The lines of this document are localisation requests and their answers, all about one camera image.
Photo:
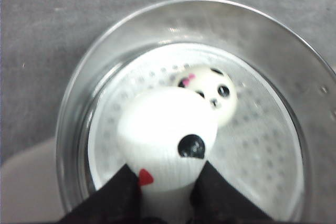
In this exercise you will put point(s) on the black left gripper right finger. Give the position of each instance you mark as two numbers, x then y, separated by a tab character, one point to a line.
215	200

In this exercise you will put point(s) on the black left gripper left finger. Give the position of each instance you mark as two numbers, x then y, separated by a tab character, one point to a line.
118	201

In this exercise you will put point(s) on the panda bun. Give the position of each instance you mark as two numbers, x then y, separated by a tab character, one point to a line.
216	88
165	136

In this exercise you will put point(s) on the stainless steel steamer pot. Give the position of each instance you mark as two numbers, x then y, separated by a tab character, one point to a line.
278	149

